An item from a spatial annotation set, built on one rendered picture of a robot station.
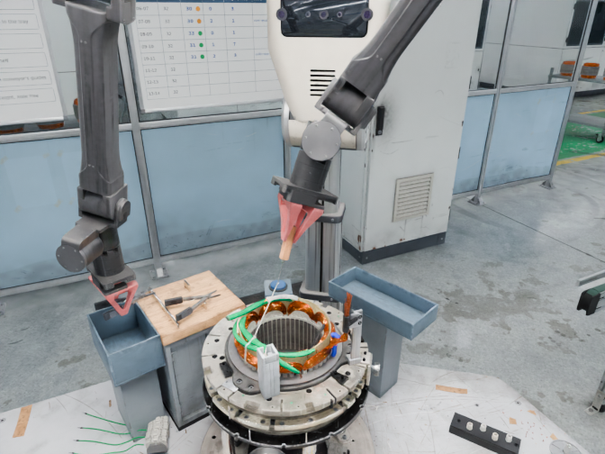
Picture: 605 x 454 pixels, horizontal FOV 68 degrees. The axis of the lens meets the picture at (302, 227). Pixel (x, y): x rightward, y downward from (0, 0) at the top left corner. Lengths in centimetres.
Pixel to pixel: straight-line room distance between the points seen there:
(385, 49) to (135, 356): 76
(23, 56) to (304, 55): 198
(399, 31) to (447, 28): 251
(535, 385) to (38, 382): 248
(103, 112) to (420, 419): 97
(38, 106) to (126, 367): 206
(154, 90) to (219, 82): 40
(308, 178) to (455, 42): 260
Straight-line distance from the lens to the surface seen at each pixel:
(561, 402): 261
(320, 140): 65
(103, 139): 83
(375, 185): 309
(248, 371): 85
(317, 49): 110
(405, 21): 68
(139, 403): 114
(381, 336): 113
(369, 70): 70
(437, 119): 326
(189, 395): 116
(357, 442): 113
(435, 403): 128
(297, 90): 112
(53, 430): 132
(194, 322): 104
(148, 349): 103
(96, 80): 79
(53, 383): 269
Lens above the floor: 168
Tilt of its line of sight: 26 degrees down
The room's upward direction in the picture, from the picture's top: straight up
